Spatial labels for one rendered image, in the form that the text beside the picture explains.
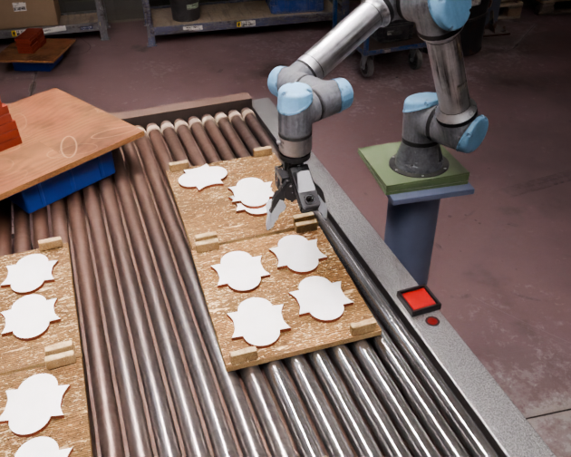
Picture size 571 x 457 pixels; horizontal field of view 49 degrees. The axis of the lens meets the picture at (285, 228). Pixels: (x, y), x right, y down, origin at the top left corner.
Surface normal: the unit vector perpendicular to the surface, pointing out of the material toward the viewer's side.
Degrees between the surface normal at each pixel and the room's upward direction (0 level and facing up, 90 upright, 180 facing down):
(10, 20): 90
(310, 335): 0
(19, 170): 0
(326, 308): 0
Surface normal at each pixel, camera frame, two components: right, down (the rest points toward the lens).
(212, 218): -0.01, -0.81
